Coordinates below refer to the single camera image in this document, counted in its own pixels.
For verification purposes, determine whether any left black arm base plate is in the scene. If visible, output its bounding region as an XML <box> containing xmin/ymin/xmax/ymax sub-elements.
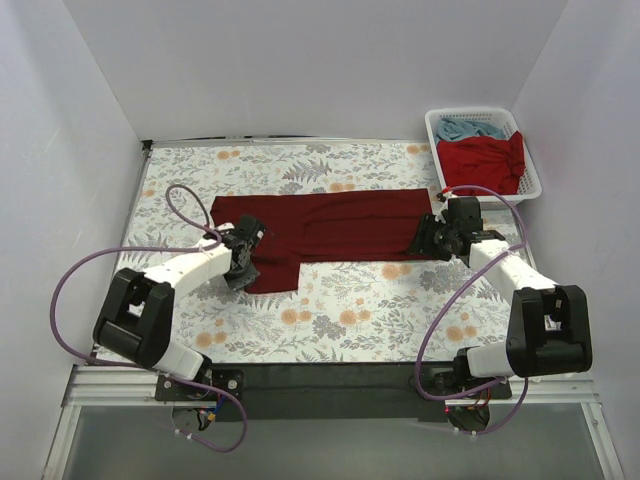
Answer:
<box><xmin>154</xmin><ymin>369</ymin><xmax>245</xmax><ymax>401</ymax></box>

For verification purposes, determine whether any white plastic laundry basket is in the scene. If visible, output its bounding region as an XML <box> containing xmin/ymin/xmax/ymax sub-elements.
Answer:
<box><xmin>424</xmin><ymin>106</ymin><xmax>542</xmax><ymax>204</ymax></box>

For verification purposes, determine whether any floral patterned table mat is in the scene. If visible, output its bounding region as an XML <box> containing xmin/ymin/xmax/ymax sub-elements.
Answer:
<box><xmin>119</xmin><ymin>143</ymin><xmax>510</xmax><ymax>363</ymax></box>

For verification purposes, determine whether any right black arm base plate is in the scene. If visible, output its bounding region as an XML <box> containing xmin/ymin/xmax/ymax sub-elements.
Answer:
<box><xmin>419</xmin><ymin>366</ymin><xmax>512</xmax><ymax>401</ymax></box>

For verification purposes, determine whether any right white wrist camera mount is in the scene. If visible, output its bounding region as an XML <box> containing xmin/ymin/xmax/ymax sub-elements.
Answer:
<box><xmin>435</xmin><ymin>188</ymin><xmax>453</xmax><ymax>224</ymax></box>

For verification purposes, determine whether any dark red t shirt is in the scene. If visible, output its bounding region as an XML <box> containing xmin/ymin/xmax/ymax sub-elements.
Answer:
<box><xmin>210</xmin><ymin>189</ymin><xmax>431</xmax><ymax>294</ymax></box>

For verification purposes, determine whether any light blue t shirt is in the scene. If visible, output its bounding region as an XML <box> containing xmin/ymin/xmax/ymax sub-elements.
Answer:
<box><xmin>434</xmin><ymin>117</ymin><xmax>506</xmax><ymax>143</ymax></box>

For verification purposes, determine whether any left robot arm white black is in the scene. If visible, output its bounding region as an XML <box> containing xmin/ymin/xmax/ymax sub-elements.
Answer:
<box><xmin>93</xmin><ymin>215</ymin><xmax>266</xmax><ymax>400</ymax></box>

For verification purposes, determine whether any bright red t shirt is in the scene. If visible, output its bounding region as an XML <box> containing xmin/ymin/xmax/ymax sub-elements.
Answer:
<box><xmin>436</xmin><ymin>131</ymin><xmax>525</xmax><ymax>195</ymax></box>

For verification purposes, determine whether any aluminium frame rail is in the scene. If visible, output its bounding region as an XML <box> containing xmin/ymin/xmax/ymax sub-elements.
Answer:
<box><xmin>44</xmin><ymin>363</ymin><xmax>624</xmax><ymax>479</ymax></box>

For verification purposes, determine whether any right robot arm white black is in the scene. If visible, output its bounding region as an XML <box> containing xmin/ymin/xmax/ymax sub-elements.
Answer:
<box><xmin>408</xmin><ymin>196</ymin><xmax>593</xmax><ymax>400</ymax></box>

